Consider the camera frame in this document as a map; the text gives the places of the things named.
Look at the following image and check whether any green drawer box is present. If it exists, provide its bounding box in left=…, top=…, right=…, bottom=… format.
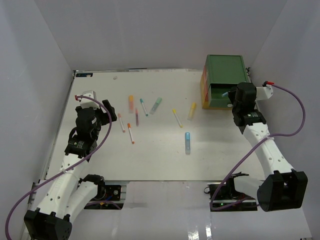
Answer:
left=204, top=54, right=249, bottom=92

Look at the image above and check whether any pink translucent gel pen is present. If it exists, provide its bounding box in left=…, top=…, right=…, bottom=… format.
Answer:
left=135, top=107, right=139, bottom=127

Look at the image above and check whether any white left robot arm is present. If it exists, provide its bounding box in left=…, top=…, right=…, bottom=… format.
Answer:
left=24, top=95, right=117, bottom=240

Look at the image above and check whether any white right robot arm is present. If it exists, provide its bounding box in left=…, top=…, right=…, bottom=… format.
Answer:
left=225, top=82, right=308, bottom=212

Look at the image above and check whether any pink cap marker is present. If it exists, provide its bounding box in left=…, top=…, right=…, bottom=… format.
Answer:
left=117, top=113, right=126, bottom=133

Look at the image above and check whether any orange cap highlighter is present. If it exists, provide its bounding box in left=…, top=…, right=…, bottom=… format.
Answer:
left=128, top=95, right=134, bottom=114

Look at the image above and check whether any orange cap marker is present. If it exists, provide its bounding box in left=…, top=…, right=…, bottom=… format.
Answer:
left=127, top=123, right=135, bottom=144

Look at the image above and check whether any teal cap marker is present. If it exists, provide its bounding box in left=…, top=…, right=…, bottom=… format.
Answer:
left=140, top=98, right=149, bottom=117

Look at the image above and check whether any blue label sticker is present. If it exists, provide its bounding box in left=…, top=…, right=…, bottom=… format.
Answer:
left=75, top=72, right=93, bottom=78

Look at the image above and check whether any green cap highlighter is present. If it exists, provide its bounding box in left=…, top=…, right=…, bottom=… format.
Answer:
left=149, top=97, right=162, bottom=115

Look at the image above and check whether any yellow cap highlighter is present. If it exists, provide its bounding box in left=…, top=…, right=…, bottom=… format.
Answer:
left=187, top=102, right=197, bottom=121

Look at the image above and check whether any yellow cap marker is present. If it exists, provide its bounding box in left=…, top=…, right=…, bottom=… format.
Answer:
left=172, top=108, right=183, bottom=128

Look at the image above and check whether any blue cap highlighter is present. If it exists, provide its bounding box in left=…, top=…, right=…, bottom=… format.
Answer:
left=185, top=132, right=191, bottom=155

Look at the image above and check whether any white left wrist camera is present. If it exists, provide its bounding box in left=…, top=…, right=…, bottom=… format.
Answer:
left=75, top=90, right=99, bottom=109

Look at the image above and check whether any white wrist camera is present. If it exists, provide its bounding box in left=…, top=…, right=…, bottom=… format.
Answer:
left=75, top=90, right=99, bottom=109
left=255, top=81, right=275, bottom=101

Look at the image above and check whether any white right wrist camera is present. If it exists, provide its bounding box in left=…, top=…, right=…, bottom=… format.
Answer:
left=255, top=81, right=275, bottom=101

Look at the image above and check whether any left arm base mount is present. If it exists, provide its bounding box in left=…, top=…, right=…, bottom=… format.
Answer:
left=84, top=184, right=124, bottom=210

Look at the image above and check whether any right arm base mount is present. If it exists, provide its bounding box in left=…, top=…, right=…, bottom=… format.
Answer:
left=210, top=172, right=260, bottom=212

